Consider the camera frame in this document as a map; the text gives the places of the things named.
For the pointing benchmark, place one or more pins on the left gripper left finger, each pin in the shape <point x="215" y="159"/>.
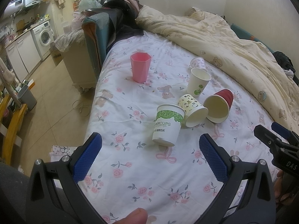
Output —
<point x="53" y="194"/>

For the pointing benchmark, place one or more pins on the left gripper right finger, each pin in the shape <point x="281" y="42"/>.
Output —
<point x="247" y="194"/>

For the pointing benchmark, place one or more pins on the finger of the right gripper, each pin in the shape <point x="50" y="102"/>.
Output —
<point x="266" y="136"/>
<point x="281" y="130"/>

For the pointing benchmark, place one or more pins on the white cup green tree print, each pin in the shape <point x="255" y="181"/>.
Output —
<point x="197" y="82"/>

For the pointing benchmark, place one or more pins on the red ripple paper cup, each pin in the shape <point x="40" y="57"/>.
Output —
<point x="219" y="105"/>

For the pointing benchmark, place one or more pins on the yellow patterned paper cup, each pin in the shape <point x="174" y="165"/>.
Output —
<point x="195" y="112"/>

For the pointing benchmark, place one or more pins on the white cup green leaf band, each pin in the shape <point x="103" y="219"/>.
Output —
<point x="168" y="123"/>

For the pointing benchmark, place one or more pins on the pink patterned paper cup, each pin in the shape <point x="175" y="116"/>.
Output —
<point x="198" y="62"/>

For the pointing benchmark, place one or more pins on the pink plastic hexagonal cup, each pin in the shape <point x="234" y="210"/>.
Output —
<point x="140" y="63"/>

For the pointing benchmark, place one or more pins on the right hand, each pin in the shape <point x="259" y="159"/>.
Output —
<point x="278" y="187"/>

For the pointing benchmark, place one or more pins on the left hand thumb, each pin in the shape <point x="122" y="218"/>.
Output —
<point x="138" y="216"/>

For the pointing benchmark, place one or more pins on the yellow wooden chair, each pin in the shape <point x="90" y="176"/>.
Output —
<point x="10" y="133"/>

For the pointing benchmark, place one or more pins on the dark clothes pile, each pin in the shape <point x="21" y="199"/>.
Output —
<point x="286" y="64"/>

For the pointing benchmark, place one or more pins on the grey trash bin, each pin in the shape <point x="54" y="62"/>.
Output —
<point x="26" y="97"/>

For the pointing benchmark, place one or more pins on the floral white bed sheet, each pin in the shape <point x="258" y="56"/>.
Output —
<point x="173" y="184"/>

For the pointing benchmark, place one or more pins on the cream bear print duvet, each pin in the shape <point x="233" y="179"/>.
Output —
<point x="249" y="63"/>

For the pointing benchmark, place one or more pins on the cream bedside cabinet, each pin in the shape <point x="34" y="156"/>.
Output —
<point x="76" y="58"/>

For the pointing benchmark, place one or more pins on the white kitchen cabinet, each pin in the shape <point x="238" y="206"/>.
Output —
<point x="23" y="55"/>

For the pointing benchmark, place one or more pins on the white washing machine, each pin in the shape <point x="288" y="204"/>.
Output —
<point x="43" y="36"/>

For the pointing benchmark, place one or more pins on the teal folded blanket pile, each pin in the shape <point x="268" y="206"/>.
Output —
<point x="100" y="27"/>

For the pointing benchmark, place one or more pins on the white water heater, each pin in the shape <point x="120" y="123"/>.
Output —
<point x="15" y="6"/>

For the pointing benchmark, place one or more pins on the white plastic bag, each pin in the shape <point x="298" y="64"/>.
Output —
<point x="88" y="4"/>

